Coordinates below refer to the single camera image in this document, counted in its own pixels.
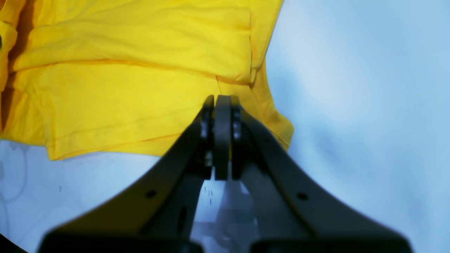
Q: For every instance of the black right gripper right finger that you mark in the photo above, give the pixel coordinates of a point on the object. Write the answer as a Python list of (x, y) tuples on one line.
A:
[(295, 214)]

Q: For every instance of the yellow orange T-shirt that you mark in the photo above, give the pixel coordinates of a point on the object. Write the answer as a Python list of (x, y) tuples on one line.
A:
[(80, 76)]

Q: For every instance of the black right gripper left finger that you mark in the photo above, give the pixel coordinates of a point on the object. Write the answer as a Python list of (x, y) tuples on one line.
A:
[(155, 214)]

